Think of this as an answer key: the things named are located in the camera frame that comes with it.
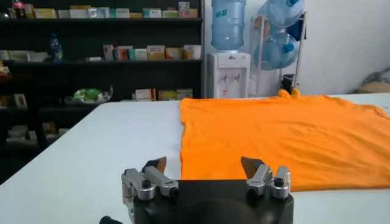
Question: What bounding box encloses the green yellow medicine box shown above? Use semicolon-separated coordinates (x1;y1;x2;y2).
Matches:
24;3;35;19

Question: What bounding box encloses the blue water jug with label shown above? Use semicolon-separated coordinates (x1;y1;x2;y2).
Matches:
211;0;247;52

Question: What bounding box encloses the grey clothes pile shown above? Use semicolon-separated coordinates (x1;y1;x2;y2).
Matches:
361;67;390;85

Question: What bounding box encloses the green yellow box stack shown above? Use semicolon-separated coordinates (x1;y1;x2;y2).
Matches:
157;90;177;100

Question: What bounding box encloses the black shelving unit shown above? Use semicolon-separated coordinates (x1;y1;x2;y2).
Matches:
0;0;204;183

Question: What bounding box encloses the red orange medicine box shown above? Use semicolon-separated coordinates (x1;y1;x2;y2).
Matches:
113;46;134;61

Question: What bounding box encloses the tilted white box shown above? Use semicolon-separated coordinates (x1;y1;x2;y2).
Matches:
29;51;49;63

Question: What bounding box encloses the white metal jug rack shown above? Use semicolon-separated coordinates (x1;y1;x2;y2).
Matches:
248;12;308;98

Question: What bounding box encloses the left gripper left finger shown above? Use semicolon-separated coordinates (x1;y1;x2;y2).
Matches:
121;156;180;208

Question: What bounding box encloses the pale medicine box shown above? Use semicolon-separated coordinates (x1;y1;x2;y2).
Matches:
8;51;31;62

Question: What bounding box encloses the blue drink bottle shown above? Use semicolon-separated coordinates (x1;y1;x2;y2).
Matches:
48;32;64;61

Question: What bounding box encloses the orange white medicine box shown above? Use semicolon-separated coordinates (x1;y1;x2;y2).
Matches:
165;47;183;60

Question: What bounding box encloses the cardboard box with flaps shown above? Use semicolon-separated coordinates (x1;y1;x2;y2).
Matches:
355;80;390;94

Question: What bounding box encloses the white water dispenser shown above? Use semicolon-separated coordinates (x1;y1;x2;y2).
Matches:
207;51;251;99

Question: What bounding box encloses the cola bottle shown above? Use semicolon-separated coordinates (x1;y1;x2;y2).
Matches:
12;0;27;18

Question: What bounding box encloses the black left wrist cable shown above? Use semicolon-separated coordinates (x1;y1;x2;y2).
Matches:
99;215;123;224

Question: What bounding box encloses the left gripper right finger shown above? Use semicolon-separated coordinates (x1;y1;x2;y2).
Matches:
240;156;292;200

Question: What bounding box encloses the pale box stack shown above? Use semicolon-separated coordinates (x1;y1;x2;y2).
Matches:
176;88;193;100

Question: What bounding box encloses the orange t-shirt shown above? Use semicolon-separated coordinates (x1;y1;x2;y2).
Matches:
179;88;390;192

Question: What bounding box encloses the yellow white medicine box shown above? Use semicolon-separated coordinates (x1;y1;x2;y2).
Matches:
34;8;57;19
146;45;166;60

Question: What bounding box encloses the pink medicine box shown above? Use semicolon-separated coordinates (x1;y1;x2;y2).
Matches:
178;1;190;18

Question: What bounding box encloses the blue white medicine box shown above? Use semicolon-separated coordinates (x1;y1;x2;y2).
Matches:
88;7;110;19

